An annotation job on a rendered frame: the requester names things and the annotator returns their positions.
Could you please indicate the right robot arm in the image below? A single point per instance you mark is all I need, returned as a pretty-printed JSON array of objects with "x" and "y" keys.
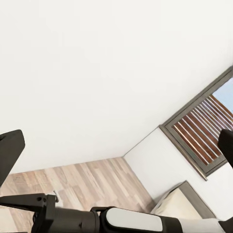
[{"x": 50, "y": 217}]

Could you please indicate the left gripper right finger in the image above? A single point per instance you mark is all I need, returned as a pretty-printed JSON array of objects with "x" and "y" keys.
[{"x": 225, "y": 144}]

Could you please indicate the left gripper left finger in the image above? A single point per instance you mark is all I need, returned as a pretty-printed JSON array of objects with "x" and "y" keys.
[{"x": 12, "y": 145}]

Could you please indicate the bed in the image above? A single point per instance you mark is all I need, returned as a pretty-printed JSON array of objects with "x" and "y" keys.
[{"x": 185, "y": 202}]

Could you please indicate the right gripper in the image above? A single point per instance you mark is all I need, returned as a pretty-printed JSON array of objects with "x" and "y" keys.
[{"x": 49, "y": 218}]

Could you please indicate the fixed window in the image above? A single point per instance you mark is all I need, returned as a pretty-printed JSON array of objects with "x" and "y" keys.
[{"x": 195, "y": 128}]

